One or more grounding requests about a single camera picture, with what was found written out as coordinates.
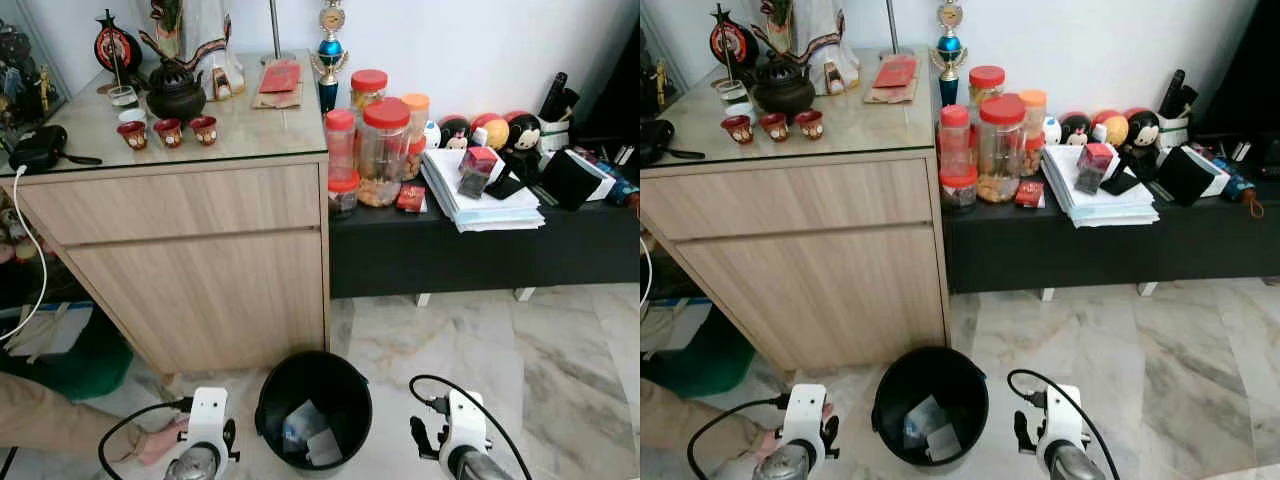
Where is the white paper packet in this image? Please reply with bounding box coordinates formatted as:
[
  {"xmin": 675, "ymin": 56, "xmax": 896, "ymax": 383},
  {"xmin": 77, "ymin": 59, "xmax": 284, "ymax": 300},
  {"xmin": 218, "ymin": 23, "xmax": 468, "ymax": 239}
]
[
  {"xmin": 924, "ymin": 423, "xmax": 964, "ymax": 464},
  {"xmin": 304, "ymin": 428, "xmax": 345, "ymax": 468}
]

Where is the black rubbish bin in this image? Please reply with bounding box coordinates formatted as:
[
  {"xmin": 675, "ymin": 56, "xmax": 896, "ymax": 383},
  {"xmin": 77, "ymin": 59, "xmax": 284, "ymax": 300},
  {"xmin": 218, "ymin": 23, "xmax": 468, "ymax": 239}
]
[
  {"xmin": 870, "ymin": 345, "xmax": 990, "ymax": 472},
  {"xmin": 253, "ymin": 349, "xmax": 374, "ymax": 472}
]

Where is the person's hand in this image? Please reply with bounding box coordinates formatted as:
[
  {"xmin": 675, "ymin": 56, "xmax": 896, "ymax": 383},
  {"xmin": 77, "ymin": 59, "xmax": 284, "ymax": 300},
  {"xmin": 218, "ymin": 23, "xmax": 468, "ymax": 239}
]
[
  {"xmin": 752, "ymin": 424, "xmax": 794, "ymax": 465},
  {"xmin": 135, "ymin": 418, "xmax": 192, "ymax": 467}
]

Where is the green plastic tub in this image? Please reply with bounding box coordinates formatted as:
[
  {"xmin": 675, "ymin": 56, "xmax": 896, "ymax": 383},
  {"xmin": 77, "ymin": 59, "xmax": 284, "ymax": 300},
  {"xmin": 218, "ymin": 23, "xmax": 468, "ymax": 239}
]
[
  {"xmin": 640, "ymin": 299, "xmax": 759, "ymax": 400},
  {"xmin": 0, "ymin": 300, "xmax": 135, "ymax": 402}
]

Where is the light wooden cabinet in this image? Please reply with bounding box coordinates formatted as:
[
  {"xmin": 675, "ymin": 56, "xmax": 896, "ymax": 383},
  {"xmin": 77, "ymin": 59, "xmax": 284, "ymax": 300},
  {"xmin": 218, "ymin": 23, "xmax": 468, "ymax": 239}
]
[
  {"xmin": 0, "ymin": 50, "xmax": 332, "ymax": 380},
  {"xmin": 640, "ymin": 45, "xmax": 952, "ymax": 377}
]

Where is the black low console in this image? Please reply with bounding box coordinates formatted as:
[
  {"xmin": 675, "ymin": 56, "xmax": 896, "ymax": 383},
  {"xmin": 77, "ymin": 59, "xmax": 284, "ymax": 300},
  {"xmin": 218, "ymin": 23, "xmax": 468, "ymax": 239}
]
[
  {"xmin": 940, "ymin": 146, "xmax": 1280, "ymax": 297},
  {"xmin": 328, "ymin": 148, "xmax": 641, "ymax": 300}
]

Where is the stack of white papers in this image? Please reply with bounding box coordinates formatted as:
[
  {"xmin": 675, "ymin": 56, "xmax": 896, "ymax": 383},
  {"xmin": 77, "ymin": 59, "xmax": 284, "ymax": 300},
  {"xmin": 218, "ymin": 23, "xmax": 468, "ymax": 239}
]
[
  {"xmin": 1039, "ymin": 142, "xmax": 1162, "ymax": 230},
  {"xmin": 419, "ymin": 147, "xmax": 547, "ymax": 234}
]

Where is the small short red lid jar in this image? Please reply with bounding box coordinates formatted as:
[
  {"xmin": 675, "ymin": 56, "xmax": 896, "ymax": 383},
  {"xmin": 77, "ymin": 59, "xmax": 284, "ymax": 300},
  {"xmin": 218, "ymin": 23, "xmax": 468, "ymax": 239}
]
[
  {"xmin": 327, "ymin": 171, "xmax": 362, "ymax": 220},
  {"xmin": 939, "ymin": 169, "xmax": 980, "ymax": 214}
]

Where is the clear cube box red lid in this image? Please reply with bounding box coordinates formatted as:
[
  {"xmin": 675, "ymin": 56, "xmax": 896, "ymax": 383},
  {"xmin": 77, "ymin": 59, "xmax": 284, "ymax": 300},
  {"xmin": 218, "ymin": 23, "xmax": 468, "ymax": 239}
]
[
  {"xmin": 456, "ymin": 146, "xmax": 499, "ymax": 200},
  {"xmin": 1072, "ymin": 141, "xmax": 1115, "ymax": 197}
]

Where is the large red lid snack jar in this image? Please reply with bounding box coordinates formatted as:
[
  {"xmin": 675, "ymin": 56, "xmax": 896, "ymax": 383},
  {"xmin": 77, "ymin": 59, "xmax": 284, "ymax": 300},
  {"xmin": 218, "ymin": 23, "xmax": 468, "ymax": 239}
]
[
  {"xmin": 977, "ymin": 93, "xmax": 1029, "ymax": 205},
  {"xmin": 356, "ymin": 96, "xmax": 412, "ymax": 209}
]

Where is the black square box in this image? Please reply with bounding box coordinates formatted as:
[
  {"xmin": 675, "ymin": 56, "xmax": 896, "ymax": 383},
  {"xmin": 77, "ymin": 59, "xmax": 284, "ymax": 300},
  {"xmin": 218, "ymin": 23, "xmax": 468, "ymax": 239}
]
[
  {"xmin": 1154, "ymin": 144, "xmax": 1234, "ymax": 209},
  {"xmin": 544, "ymin": 147, "xmax": 616, "ymax": 212}
]

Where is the tall slim red lid jar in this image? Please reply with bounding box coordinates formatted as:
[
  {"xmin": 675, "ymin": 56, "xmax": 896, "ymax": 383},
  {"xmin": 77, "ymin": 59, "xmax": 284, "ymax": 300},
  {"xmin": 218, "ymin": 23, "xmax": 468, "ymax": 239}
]
[
  {"xmin": 937, "ymin": 103, "xmax": 974, "ymax": 182},
  {"xmin": 322, "ymin": 108, "xmax": 359, "ymax": 182}
]

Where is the black eared mouse plush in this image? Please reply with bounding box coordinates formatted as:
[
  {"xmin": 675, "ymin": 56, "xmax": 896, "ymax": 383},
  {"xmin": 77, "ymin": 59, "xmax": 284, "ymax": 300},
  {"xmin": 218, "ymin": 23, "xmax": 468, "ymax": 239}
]
[
  {"xmin": 436, "ymin": 114, "xmax": 474, "ymax": 152},
  {"xmin": 1057, "ymin": 110, "xmax": 1094, "ymax": 148}
]

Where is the orange round plush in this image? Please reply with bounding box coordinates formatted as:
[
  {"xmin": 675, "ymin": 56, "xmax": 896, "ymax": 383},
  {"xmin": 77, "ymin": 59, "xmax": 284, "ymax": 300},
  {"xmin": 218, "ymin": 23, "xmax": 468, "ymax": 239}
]
[
  {"xmin": 470, "ymin": 111, "xmax": 512, "ymax": 152},
  {"xmin": 1090, "ymin": 107, "xmax": 1130, "ymax": 149}
]

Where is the black red monkey plush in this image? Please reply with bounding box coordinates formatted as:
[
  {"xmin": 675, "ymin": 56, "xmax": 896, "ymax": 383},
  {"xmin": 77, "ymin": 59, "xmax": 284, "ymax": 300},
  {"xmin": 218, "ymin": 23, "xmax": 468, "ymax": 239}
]
[
  {"xmin": 500, "ymin": 109, "xmax": 544, "ymax": 157},
  {"xmin": 1122, "ymin": 106, "xmax": 1164, "ymax": 152}
]

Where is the orange lid jar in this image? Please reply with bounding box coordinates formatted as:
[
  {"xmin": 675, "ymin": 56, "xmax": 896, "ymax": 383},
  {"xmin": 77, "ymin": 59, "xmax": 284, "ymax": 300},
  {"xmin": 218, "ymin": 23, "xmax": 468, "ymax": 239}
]
[
  {"xmin": 401, "ymin": 92, "xmax": 432, "ymax": 182},
  {"xmin": 1019, "ymin": 88, "xmax": 1050, "ymax": 179}
]

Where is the black pouch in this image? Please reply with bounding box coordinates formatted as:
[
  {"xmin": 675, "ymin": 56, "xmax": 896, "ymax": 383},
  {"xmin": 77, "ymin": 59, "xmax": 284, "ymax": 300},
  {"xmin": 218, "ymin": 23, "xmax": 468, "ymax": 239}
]
[
  {"xmin": 640, "ymin": 117, "xmax": 707, "ymax": 167},
  {"xmin": 7, "ymin": 124, "xmax": 102, "ymax": 174}
]

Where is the dark brown incense pot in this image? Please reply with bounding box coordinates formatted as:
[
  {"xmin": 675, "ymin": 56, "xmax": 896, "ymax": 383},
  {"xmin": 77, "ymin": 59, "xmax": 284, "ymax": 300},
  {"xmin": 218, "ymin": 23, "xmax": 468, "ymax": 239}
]
[
  {"xmin": 144, "ymin": 59, "xmax": 209, "ymax": 124},
  {"xmin": 751, "ymin": 54, "xmax": 817, "ymax": 117}
]

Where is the white holder with black remotes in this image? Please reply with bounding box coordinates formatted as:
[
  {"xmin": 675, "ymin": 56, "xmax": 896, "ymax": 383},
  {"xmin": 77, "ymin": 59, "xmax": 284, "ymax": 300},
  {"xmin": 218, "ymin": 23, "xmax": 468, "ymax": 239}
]
[
  {"xmin": 537, "ymin": 71, "xmax": 582, "ymax": 152},
  {"xmin": 1156, "ymin": 67, "xmax": 1200, "ymax": 150}
]

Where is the round red lid jar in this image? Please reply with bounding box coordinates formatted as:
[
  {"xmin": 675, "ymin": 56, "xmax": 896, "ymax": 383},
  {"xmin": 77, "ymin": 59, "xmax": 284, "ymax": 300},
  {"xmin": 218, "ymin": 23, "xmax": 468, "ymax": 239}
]
[
  {"xmin": 349, "ymin": 68, "xmax": 390, "ymax": 112},
  {"xmin": 967, "ymin": 64, "xmax": 1008, "ymax": 110}
]

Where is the red packet on wooden stand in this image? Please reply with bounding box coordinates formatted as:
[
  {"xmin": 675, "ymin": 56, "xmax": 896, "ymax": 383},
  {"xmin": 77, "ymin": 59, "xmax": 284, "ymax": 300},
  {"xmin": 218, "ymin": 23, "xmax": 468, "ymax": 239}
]
[
  {"xmin": 249, "ymin": 59, "xmax": 305, "ymax": 110},
  {"xmin": 864, "ymin": 53, "xmax": 920, "ymax": 106}
]

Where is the blue gold trophy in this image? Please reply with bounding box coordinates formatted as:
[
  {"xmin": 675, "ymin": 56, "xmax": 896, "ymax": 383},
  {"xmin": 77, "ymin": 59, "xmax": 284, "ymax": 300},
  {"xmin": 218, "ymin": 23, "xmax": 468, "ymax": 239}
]
[
  {"xmin": 927, "ymin": 0, "xmax": 970, "ymax": 108},
  {"xmin": 309, "ymin": 0, "xmax": 352, "ymax": 114}
]

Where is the white robed figurine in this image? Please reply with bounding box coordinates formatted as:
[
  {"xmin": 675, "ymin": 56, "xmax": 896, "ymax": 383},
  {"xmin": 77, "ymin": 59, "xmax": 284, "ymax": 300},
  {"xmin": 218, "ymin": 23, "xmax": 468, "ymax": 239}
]
[
  {"xmin": 139, "ymin": 0, "xmax": 247, "ymax": 102},
  {"xmin": 759, "ymin": 0, "xmax": 862, "ymax": 98}
]

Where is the round black red ornament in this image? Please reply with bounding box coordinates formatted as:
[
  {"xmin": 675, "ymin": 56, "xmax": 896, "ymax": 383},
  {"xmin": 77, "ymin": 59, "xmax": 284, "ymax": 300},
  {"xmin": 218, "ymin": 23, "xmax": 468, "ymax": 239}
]
[
  {"xmin": 94, "ymin": 9, "xmax": 145, "ymax": 97},
  {"xmin": 708, "ymin": 4, "xmax": 760, "ymax": 92}
]

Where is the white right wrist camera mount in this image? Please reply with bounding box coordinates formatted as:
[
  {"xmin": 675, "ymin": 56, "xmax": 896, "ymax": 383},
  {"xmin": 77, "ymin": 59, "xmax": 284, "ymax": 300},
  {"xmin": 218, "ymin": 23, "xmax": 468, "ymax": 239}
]
[
  {"xmin": 446, "ymin": 389, "xmax": 490, "ymax": 457},
  {"xmin": 1039, "ymin": 384, "xmax": 1087, "ymax": 452}
]

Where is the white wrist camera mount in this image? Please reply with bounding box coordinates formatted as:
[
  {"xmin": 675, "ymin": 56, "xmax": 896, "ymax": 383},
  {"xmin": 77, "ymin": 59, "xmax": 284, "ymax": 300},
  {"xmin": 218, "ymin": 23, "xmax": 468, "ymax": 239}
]
[
  {"xmin": 446, "ymin": 389, "xmax": 490, "ymax": 457},
  {"xmin": 1039, "ymin": 384, "xmax": 1087, "ymax": 452},
  {"xmin": 781, "ymin": 383, "xmax": 830, "ymax": 450},
  {"xmin": 186, "ymin": 386, "xmax": 230, "ymax": 452}
]

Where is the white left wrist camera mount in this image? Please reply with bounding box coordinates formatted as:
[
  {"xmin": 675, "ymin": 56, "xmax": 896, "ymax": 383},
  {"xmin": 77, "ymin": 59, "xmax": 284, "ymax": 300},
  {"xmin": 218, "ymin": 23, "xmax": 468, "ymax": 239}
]
[
  {"xmin": 186, "ymin": 386, "xmax": 230, "ymax": 452},
  {"xmin": 781, "ymin": 383, "xmax": 830, "ymax": 450}
]

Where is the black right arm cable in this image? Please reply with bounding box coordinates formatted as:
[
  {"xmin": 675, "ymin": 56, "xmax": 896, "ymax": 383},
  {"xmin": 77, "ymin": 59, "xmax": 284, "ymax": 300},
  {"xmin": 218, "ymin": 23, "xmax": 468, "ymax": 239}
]
[
  {"xmin": 409, "ymin": 374, "xmax": 534, "ymax": 480},
  {"xmin": 1006, "ymin": 368, "xmax": 1122, "ymax": 480}
]

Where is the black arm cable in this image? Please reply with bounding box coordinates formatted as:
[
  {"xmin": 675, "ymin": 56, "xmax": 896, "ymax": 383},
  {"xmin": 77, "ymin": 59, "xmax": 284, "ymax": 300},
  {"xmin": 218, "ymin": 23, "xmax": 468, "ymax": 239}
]
[
  {"xmin": 1006, "ymin": 368, "xmax": 1122, "ymax": 480},
  {"xmin": 97, "ymin": 397, "xmax": 194, "ymax": 480},
  {"xmin": 409, "ymin": 374, "xmax": 534, "ymax": 480},
  {"xmin": 686, "ymin": 394, "xmax": 787, "ymax": 480}
]

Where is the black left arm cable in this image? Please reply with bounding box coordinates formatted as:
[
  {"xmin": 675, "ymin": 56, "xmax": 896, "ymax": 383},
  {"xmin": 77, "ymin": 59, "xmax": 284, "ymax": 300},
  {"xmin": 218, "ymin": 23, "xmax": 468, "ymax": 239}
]
[
  {"xmin": 686, "ymin": 394, "xmax": 787, "ymax": 480},
  {"xmin": 97, "ymin": 397, "xmax": 194, "ymax": 480}
]

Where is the white power cable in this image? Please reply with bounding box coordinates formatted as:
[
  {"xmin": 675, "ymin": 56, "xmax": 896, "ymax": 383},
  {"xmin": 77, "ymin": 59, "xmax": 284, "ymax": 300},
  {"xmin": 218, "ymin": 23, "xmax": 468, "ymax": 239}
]
[
  {"xmin": 640, "ymin": 234, "xmax": 657, "ymax": 307},
  {"xmin": 0, "ymin": 164, "xmax": 50, "ymax": 342}
]

